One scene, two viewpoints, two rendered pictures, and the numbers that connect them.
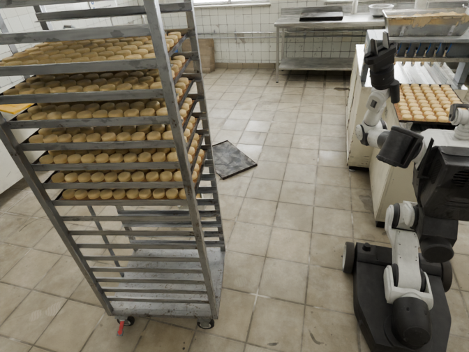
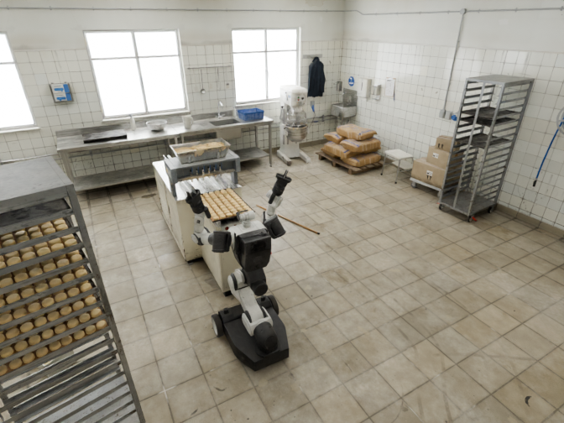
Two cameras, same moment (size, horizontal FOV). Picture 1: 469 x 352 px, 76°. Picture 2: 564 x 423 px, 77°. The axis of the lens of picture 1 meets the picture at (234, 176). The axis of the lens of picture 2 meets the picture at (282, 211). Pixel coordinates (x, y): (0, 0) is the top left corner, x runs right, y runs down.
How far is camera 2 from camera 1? 117 cm
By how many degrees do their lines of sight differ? 40
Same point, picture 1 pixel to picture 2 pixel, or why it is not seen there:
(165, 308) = not seen: outside the picture
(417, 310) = (265, 327)
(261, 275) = (160, 375)
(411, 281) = (258, 315)
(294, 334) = (206, 396)
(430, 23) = (205, 153)
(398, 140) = (219, 237)
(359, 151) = (190, 248)
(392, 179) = (222, 258)
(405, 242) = (245, 295)
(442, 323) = (281, 330)
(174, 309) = not seen: outside the picture
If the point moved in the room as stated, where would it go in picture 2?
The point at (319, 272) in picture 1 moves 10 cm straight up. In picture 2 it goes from (202, 347) to (201, 338)
